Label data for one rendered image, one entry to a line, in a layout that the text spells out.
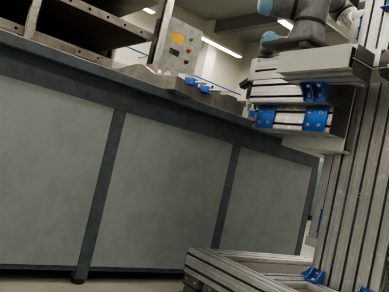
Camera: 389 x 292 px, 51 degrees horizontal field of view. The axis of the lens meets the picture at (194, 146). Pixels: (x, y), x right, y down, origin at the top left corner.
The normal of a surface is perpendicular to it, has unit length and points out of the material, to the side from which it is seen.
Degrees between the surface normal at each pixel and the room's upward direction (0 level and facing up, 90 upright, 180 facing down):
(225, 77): 90
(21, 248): 90
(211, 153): 90
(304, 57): 90
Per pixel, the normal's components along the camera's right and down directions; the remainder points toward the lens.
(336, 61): -0.78, -0.21
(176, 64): 0.61, 0.09
